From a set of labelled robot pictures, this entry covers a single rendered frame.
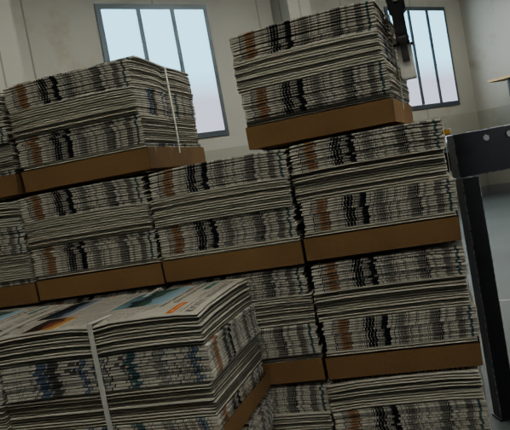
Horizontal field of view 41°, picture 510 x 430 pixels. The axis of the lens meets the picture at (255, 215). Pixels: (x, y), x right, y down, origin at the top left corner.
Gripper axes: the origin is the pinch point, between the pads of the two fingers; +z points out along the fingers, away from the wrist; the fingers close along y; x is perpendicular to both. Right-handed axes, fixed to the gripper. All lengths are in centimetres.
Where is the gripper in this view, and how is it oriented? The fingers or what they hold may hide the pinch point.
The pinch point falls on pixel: (406, 62)
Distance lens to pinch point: 146.2
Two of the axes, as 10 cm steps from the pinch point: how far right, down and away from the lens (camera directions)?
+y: -2.5, 1.0, -9.6
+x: 9.5, -1.8, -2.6
